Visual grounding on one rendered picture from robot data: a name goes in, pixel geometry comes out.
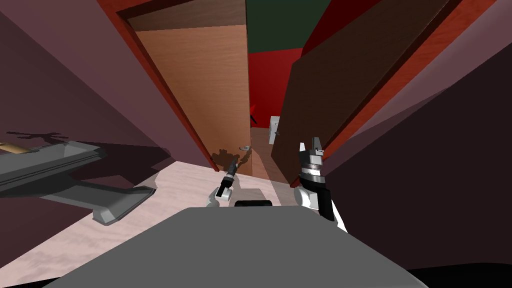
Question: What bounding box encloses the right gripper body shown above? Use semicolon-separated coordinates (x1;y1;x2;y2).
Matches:
299;147;325;167

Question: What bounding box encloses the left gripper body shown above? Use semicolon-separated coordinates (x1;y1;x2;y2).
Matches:
226;156;241;176

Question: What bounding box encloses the white box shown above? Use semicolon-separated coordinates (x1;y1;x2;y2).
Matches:
268;115;281;145

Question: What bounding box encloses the dark brown door leaf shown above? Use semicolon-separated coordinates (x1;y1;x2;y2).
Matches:
270;0;451;187

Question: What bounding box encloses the light brown door leaf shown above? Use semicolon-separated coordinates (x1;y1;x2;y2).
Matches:
127;0;253;177

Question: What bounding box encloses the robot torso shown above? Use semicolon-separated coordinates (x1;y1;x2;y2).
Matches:
41;198;431;288

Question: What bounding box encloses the grey angular furniture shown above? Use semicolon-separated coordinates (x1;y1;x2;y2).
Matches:
0;139;157;227

